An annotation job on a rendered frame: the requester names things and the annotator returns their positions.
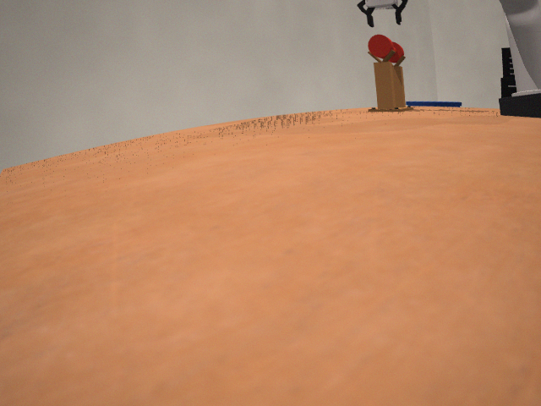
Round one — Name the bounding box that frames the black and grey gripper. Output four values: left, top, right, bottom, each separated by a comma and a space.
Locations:
357, 0, 408, 27

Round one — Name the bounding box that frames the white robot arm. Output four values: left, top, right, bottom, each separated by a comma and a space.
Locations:
500, 0, 541, 96

